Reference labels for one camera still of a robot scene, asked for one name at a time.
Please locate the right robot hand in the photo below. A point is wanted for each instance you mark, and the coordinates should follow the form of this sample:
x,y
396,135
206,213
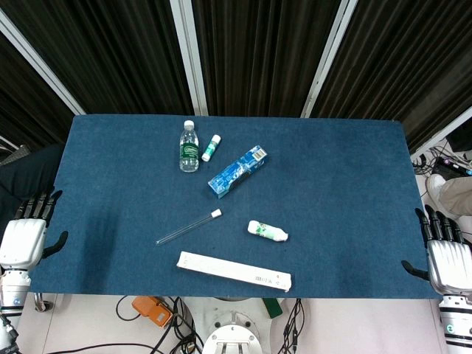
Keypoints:
x,y
448,258

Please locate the blue table cloth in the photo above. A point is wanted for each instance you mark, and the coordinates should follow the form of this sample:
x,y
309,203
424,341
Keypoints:
x,y
236,206

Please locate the white bottle green print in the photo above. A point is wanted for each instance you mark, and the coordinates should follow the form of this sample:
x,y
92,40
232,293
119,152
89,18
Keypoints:
x,y
267,231

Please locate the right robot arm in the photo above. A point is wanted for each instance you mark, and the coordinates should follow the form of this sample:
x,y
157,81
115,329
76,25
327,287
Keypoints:
x,y
457,321

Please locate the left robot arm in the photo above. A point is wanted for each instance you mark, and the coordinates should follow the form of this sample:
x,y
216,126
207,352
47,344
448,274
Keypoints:
x,y
11,302

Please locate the black electronic device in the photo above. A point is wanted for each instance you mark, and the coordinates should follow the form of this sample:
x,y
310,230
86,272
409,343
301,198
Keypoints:
x,y
451,167

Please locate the robot base column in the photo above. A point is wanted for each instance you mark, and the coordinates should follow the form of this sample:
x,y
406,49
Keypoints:
x,y
230,332

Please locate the clear plastic water bottle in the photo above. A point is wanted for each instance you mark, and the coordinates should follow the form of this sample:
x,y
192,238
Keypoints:
x,y
189,149

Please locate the table leg caster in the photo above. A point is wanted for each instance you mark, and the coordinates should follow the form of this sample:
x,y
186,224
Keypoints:
x,y
40,301

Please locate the long white cardboard box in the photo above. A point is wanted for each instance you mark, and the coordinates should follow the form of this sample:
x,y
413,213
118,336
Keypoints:
x,y
234,271

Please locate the person leg beige trousers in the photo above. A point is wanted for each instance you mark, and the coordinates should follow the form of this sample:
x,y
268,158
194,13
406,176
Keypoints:
x,y
457,197

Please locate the glass test tube white cap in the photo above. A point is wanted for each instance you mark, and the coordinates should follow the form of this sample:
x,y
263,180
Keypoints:
x,y
188,227

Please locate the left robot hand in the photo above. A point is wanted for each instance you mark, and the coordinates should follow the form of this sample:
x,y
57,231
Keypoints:
x,y
22,239

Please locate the small green white tube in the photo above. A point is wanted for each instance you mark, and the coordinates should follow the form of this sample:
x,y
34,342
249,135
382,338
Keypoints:
x,y
211,148

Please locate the blue toothpaste box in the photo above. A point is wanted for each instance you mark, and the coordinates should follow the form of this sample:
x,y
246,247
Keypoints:
x,y
237,172

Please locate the orange foot pedal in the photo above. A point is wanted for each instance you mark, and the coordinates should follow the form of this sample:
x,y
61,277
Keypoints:
x,y
151,311

